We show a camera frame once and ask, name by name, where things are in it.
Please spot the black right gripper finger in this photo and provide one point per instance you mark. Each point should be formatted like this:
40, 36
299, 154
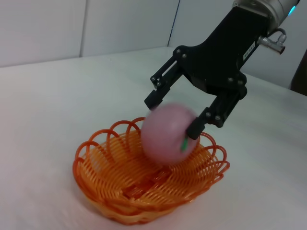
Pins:
220, 110
165, 79

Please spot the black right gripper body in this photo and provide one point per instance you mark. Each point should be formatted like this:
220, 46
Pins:
216, 64

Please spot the pink toy peach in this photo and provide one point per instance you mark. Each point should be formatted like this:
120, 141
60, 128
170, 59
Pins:
165, 136

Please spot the orange woven plastic basket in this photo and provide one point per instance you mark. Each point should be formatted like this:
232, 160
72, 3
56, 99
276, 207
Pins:
134, 187

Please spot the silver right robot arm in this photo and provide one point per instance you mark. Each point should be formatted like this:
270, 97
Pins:
268, 7

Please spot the dark brown panel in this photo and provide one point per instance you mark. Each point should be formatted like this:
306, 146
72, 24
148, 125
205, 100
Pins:
299, 76

